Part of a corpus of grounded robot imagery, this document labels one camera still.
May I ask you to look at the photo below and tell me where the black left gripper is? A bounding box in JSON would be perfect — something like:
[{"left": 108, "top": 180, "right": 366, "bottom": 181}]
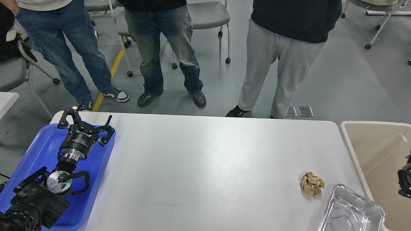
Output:
[{"left": 57, "top": 108, "right": 115, "bottom": 160}]

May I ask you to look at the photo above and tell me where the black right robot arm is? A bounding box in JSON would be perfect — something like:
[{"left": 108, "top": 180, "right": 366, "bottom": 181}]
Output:
[{"left": 398, "top": 154, "right": 411, "bottom": 198}]

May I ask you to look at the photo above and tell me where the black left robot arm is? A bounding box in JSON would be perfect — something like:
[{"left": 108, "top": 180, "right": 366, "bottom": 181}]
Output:
[{"left": 1, "top": 109, "right": 115, "bottom": 231}]

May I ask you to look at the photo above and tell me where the blue plastic tray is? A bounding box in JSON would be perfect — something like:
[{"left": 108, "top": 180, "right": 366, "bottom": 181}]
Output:
[{"left": 0, "top": 124, "right": 116, "bottom": 231}]

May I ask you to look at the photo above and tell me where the white side table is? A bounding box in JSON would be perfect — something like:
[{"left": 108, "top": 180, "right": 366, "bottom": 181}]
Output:
[{"left": 0, "top": 92, "right": 20, "bottom": 119}]

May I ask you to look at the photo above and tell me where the grey chair left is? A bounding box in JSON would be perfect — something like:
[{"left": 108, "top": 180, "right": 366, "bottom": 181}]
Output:
[{"left": 1, "top": 24, "right": 60, "bottom": 118}]

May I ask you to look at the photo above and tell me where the person in blue jeans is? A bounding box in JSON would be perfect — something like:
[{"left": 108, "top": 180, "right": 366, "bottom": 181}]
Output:
[{"left": 1, "top": 0, "right": 129, "bottom": 111}]

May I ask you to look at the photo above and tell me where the grey chair behind legs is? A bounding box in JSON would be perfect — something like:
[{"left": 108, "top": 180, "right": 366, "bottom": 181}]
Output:
[{"left": 84, "top": 0, "right": 133, "bottom": 77}]

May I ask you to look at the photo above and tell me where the person in faded jeans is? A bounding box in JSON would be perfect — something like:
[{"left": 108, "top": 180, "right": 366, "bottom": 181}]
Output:
[{"left": 117, "top": 0, "right": 207, "bottom": 108}]

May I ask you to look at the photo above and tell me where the grey chair centre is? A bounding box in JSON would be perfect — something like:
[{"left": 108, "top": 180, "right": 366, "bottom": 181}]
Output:
[{"left": 186, "top": 0, "right": 231, "bottom": 64}]

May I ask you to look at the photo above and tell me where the person in grey sweatpants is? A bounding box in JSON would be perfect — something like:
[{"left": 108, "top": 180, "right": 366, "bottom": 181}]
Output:
[{"left": 227, "top": 0, "right": 342, "bottom": 119}]

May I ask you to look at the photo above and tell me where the crumpled brown paper ball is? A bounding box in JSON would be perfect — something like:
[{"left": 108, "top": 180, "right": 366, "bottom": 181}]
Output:
[{"left": 300, "top": 172, "right": 325, "bottom": 196}]

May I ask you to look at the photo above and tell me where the aluminium foil tray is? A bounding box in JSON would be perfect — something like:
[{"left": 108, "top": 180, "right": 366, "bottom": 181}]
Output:
[{"left": 318, "top": 184, "right": 387, "bottom": 231}]

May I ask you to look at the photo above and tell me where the beige plastic bin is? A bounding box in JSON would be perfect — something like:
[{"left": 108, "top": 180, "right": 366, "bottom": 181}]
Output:
[{"left": 340, "top": 121, "right": 411, "bottom": 231}]

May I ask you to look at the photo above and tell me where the grey chair top right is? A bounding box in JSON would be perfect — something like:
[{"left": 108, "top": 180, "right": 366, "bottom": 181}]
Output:
[{"left": 341, "top": 0, "right": 410, "bottom": 50}]

